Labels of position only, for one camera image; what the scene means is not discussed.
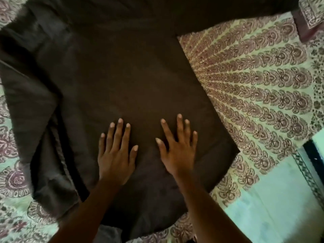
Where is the person's right forearm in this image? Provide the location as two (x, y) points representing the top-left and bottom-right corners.
(175, 172), (252, 243)

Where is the patterned maroon cream bedsheet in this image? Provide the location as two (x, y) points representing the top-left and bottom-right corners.
(0, 0), (324, 243)

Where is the person's right hand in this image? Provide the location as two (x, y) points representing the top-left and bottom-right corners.
(155, 114), (198, 179)

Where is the person's left forearm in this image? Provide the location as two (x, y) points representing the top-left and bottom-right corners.
(48, 178), (124, 243)

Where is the person's left hand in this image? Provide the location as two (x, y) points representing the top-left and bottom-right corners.
(98, 118), (139, 186)

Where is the maroon patterned pillow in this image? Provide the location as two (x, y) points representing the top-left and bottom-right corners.
(291, 0), (324, 43)

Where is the dark brown garment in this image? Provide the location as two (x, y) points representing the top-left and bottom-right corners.
(0, 0), (300, 243)

